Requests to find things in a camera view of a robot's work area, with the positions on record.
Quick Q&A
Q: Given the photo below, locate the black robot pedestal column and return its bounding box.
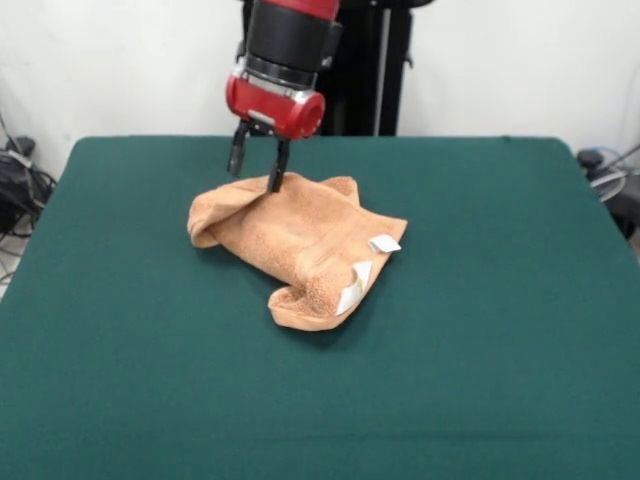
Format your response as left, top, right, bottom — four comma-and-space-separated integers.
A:
233, 0, 435, 137

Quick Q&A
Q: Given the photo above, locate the black equipment stand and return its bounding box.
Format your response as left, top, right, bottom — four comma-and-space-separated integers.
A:
607, 174, 640, 241

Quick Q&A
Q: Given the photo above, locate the black cable tangle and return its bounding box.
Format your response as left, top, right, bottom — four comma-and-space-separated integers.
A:
0, 149, 57, 241

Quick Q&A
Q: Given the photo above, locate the tan terry towel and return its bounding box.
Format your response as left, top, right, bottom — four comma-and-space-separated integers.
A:
187, 172, 409, 332

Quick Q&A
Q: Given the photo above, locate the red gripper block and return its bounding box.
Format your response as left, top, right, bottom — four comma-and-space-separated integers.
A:
224, 69, 328, 194

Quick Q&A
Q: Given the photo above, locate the grey pedestal leg foot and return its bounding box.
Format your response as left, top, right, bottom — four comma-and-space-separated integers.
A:
577, 148, 607, 170
4, 137, 37, 157

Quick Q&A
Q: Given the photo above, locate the dark green table cloth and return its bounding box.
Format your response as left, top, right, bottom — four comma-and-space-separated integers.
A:
0, 135, 640, 480

